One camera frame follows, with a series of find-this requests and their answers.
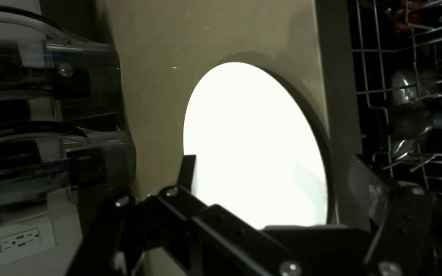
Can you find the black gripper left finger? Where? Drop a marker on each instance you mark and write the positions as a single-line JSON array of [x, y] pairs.
[[201, 239]]

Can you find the white round plate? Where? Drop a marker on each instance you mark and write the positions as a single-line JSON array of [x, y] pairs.
[[254, 150]]

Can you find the white wall outlet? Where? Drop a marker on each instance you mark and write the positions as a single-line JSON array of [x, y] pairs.
[[23, 239]]

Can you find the white wire dishwasher rack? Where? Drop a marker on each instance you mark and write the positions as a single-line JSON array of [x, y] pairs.
[[396, 48]]

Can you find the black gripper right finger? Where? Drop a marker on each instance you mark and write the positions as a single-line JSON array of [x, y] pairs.
[[408, 222]]

